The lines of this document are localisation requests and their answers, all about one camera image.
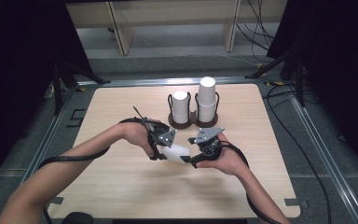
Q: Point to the white paper cup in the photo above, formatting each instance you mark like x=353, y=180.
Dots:
x=206, y=112
x=180, y=101
x=181, y=119
x=175, y=153
x=206, y=90

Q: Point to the light wooden desk frame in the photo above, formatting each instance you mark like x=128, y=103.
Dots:
x=122, y=31

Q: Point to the metal floor rail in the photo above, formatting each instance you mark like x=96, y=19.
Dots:
x=34, y=155
x=329, y=158

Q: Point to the dark brown double cup holder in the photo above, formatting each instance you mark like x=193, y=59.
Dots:
x=192, y=122

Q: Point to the black stand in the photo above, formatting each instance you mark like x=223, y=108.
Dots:
x=300, y=84
x=57, y=90

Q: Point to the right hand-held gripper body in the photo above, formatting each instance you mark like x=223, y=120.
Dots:
x=209, y=146

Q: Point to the person's left hand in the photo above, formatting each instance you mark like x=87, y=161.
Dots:
x=135, y=132

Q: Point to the person's right hand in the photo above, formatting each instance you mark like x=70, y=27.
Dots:
x=230, y=160

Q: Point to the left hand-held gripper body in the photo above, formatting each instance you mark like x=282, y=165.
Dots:
x=160, y=133

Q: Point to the dark curtain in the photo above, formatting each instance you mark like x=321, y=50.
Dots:
x=338, y=62
x=18, y=77

